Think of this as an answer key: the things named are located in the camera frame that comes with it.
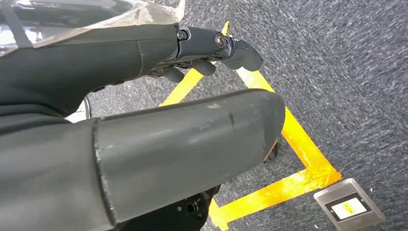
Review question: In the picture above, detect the white disc with chrome rim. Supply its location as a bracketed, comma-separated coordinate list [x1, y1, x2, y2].
[64, 96, 92, 124]

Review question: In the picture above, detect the clear plastic film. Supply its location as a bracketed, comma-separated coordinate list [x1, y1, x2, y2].
[0, 0, 186, 58]

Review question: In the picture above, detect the black robot leg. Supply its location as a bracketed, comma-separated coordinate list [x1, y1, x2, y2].
[119, 185, 221, 231]

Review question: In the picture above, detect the yellow floor tape outline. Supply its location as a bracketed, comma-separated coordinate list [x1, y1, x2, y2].
[158, 20, 342, 231]

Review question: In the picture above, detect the silver metal floor socket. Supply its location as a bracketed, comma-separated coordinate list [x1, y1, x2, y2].
[313, 178, 387, 231]

